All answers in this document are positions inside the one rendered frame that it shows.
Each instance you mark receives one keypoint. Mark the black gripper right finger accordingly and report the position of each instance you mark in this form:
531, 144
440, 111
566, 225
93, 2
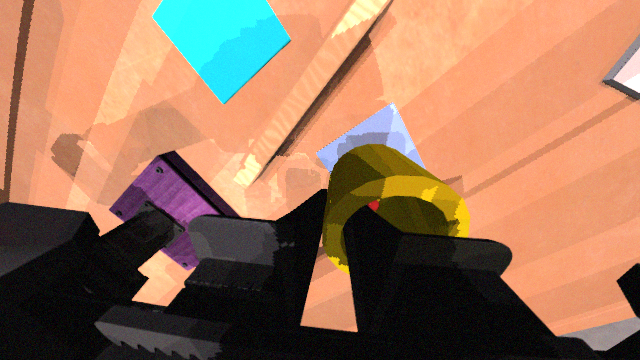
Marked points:
378, 253

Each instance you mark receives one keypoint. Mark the red marble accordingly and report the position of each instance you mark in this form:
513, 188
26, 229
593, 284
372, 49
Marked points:
374, 205

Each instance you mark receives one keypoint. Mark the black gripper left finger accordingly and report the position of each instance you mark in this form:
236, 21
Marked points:
290, 242

